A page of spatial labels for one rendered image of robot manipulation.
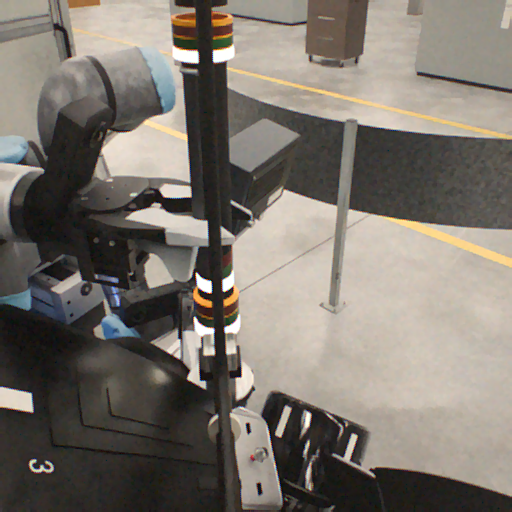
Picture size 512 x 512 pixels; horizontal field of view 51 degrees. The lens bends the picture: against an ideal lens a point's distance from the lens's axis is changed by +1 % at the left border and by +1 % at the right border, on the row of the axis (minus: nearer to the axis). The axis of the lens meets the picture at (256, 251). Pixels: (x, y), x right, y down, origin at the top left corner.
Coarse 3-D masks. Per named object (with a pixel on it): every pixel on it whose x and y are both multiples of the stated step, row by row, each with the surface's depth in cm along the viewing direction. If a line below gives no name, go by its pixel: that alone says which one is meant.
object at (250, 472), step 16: (240, 416) 52; (256, 416) 54; (256, 432) 53; (240, 448) 50; (240, 464) 49; (256, 464) 50; (272, 464) 52; (256, 480) 49; (272, 480) 51; (256, 496) 48; (272, 496) 50
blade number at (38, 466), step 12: (24, 456) 32; (36, 456) 33; (48, 456) 34; (24, 468) 32; (36, 468) 32; (48, 468) 33; (60, 468) 34; (36, 480) 32; (48, 480) 32; (60, 480) 33
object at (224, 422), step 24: (216, 144) 33; (216, 168) 34; (216, 192) 35; (216, 216) 35; (216, 240) 36; (216, 264) 37; (216, 288) 38; (216, 312) 39; (216, 336) 40; (216, 360) 41; (216, 384) 40; (216, 432) 40; (240, 432) 41
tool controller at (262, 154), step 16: (256, 128) 129; (272, 128) 131; (240, 144) 121; (256, 144) 123; (272, 144) 125; (288, 144) 127; (240, 160) 116; (256, 160) 117; (272, 160) 122; (288, 160) 131; (240, 176) 114; (256, 176) 117; (272, 176) 126; (288, 176) 138; (240, 192) 117; (256, 192) 121; (272, 192) 133; (256, 208) 128; (240, 224) 123
